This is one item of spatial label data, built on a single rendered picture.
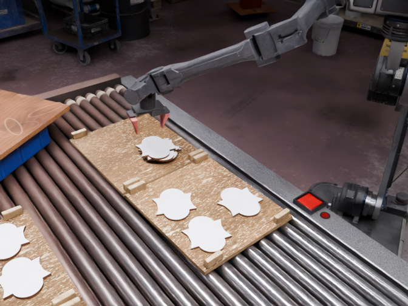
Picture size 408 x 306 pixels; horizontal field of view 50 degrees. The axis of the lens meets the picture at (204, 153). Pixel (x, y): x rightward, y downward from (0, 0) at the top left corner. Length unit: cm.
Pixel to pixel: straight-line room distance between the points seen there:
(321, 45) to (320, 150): 187
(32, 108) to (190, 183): 70
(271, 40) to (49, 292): 88
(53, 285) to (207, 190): 55
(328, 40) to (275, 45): 376
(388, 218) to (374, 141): 118
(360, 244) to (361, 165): 199
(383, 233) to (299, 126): 147
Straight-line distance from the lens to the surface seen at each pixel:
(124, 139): 173
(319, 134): 361
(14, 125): 173
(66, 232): 140
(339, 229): 141
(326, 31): 499
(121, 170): 157
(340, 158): 337
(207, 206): 140
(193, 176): 152
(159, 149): 160
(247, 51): 129
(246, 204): 140
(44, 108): 180
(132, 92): 144
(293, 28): 127
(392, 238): 246
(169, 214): 136
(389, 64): 182
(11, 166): 168
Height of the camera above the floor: 186
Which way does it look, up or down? 35 degrees down
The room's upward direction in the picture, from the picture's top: straight up
